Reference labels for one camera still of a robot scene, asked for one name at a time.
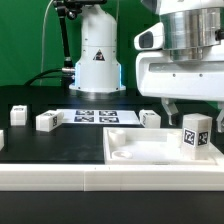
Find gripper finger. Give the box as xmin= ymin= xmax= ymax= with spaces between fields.
xmin=216 ymin=101 xmax=224 ymax=133
xmin=161 ymin=98 xmax=179 ymax=126

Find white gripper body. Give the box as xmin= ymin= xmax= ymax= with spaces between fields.
xmin=134 ymin=22 xmax=224 ymax=101

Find white square tabletop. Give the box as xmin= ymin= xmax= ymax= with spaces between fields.
xmin=103 ymin=127 xmax=224 ymax=166

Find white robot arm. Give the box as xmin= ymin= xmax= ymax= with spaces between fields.
xmin=71 ymin=0 xmax=224 ymax=132

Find sheet with AprilTag markers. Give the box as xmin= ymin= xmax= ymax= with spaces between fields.
xmin=60 ymin=109 xmax=139 ymax=125

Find white block at left edge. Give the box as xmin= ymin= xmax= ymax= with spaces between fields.
xmin=0 ymin=130 xmax=4 ymax=151

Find white U-shaped obstacle fence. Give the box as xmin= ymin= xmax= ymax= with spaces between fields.
xmin=0 ymin=163 xmax=224 ymax=191

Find black and grey cables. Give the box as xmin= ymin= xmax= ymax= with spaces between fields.
xmin=23 ymin=0 xmax=76 ymax=87

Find black camera stand pole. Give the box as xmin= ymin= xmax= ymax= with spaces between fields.
xmin=52 ymin=0 xmax=108 ymax=88

